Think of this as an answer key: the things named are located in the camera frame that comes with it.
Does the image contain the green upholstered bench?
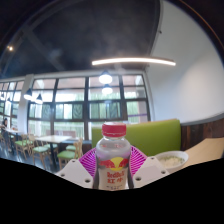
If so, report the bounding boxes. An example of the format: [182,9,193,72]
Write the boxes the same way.
[91,118,182,158]

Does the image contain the white bowl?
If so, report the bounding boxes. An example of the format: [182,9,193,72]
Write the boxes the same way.
[154,150,190,174]

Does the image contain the wooden chairs with green seats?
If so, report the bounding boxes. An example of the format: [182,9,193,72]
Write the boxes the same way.
[0,133,84,171]

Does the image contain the curved linear ceiling light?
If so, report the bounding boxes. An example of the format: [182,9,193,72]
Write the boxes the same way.
[91,56,177,67]

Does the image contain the hanging pendant lamps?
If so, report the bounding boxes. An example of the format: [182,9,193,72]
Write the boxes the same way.
[23,70,114,105]

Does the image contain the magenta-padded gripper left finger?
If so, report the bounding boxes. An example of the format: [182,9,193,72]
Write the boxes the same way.
[55,147,98,190]

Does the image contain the red-capped clear drink bottle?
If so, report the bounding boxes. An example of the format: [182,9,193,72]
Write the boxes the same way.
[94,121,132,191]

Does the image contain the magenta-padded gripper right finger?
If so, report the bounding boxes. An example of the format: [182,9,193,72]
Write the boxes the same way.
[128,145,171,190]

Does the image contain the wooden dining table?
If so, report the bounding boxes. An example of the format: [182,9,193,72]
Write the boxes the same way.
[3,128,24,151]
[34,134,73,168]

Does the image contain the person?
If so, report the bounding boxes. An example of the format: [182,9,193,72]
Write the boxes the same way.
[0,117,10,148]

